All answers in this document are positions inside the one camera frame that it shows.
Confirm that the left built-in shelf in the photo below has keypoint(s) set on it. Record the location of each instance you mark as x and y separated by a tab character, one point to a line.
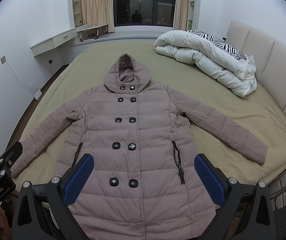
77	12

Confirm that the bed with olive sheet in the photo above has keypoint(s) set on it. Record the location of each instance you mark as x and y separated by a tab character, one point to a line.
258	112

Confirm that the right beige curtain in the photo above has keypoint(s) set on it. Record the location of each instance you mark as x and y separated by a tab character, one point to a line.
180	14

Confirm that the beige curtain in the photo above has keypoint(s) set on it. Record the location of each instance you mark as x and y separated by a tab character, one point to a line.
98	12
180	14

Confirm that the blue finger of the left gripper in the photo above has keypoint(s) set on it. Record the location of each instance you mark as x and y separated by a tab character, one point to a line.
10	156

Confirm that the white wifi router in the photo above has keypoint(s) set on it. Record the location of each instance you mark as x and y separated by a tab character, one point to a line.
36	91

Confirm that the left beige curtain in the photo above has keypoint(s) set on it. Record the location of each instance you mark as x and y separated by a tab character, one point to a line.
98	12

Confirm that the mauve hooded puffer coat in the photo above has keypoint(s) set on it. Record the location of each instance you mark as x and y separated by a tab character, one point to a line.
144	184

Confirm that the right built-in shelf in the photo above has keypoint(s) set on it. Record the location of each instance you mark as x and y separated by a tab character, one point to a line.
190	14

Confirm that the zebra print pillow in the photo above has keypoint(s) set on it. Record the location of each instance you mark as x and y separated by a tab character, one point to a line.
221	44

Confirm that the white folded duvet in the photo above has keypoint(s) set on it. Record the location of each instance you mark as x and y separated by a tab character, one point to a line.
188	48

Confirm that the built-in shelf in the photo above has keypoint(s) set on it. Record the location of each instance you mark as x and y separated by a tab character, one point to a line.
77	12
190	14

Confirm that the dark window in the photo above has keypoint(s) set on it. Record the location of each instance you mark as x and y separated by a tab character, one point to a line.
144	12

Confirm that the beige padded headboard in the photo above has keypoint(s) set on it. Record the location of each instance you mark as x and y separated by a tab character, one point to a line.
270	58

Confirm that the white wall socket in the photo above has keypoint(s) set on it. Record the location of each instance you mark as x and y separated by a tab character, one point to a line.
3	59

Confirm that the folding bed tray table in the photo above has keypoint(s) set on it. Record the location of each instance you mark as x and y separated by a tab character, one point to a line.
92	32

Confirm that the white wall desk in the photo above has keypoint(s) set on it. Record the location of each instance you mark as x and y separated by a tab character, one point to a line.
56	41

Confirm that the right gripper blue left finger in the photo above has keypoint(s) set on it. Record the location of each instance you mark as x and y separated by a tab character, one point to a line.
42	211

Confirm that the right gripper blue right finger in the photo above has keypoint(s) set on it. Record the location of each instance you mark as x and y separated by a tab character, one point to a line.
245	211

